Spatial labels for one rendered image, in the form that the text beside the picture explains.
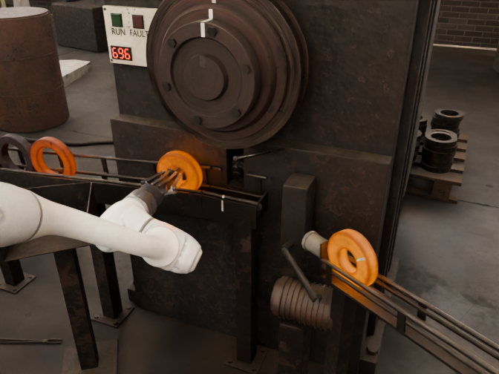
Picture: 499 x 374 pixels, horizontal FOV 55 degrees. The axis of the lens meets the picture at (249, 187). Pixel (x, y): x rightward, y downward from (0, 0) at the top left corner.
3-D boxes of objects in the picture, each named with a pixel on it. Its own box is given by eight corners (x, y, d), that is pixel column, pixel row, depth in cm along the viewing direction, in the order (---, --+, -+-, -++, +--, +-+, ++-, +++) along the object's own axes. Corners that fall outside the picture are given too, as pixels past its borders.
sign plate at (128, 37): (113, 61, 163) (106, 4, 154) (180, 68, 154) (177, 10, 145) (109, 62, 161) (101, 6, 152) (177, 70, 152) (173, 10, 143)
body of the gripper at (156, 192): (134, 208, 144) (151, 193, 151) (159, 214, 141) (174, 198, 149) (131, 187, 140) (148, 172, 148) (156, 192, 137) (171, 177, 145)
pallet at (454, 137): (270, 167, 330) (272, 106, 309) (307, 128, 395) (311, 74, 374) (457, 204, 287) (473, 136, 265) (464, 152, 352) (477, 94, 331)
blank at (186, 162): (157, 149, 159) (151, 153, 156) (197, 150, 152) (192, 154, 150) (167, 190, 166) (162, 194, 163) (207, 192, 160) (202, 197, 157)
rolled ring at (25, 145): (23, 136, 177) (30, 133, 180) (-12, 135, 185) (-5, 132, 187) (38, 182, 185) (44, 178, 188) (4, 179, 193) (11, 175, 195)
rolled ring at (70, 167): (21, 146, 179) (27, 142, 182) (46, 189, 185) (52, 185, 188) (54, 133, 170) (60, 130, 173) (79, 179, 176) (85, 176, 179)
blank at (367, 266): (348, 286, 131) (339, 291, 130) (329, 232, 132) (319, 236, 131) (387, 283, 117) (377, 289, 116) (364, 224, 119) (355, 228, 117)
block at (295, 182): (289, 234, 160) (292, 169, 149) (312, 239, 157) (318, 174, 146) (278, 251, 151) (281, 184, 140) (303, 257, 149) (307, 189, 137)
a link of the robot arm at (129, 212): (116, 217, 140) (155, 236, 138) (82, 248, 128) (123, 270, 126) (119, 188, 134) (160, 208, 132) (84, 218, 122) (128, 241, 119)
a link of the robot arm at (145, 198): (149, 227, 137) (160, 216, 142) (145, 200, 132) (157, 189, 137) (122, 220, 140) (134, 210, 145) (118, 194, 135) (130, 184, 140)
